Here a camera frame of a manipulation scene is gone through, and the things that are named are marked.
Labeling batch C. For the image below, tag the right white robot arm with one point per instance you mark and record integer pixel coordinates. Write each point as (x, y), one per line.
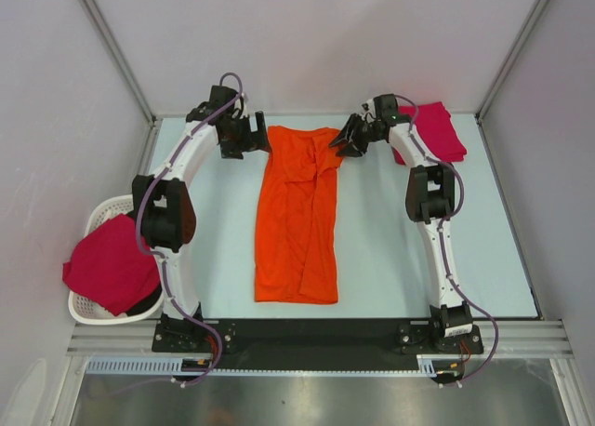
(430, 203)

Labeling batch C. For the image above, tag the white plastic laundry basket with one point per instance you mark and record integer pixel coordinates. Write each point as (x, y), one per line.
(88, 312)

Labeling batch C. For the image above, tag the grey slotted cable duct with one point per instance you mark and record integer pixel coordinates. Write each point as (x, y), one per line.
(193, 367)

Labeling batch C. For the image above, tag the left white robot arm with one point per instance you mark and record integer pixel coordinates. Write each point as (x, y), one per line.
(165, 220)

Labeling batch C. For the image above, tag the orange t shirt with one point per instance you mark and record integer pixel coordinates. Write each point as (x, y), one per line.
(295, 259)

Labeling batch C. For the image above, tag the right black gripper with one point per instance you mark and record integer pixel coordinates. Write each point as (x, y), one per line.
(357, 148)

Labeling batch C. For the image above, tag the magenta t shirt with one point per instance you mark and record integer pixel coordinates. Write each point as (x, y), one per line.
(434, 126)
(108, 268)

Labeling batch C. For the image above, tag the black garment in basket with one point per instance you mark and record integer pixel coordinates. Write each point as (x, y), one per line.
(141, 307)

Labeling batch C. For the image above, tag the aluminium frame rail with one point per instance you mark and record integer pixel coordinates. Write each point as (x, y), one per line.
(517, 339)

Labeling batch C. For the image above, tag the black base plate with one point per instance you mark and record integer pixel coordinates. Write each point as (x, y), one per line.
(325, 345)

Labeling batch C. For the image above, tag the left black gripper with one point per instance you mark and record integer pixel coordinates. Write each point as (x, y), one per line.
(252, 140)

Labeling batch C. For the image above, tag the magenta t shirt in basket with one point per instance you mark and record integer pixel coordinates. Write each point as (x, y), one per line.
(108, 268)

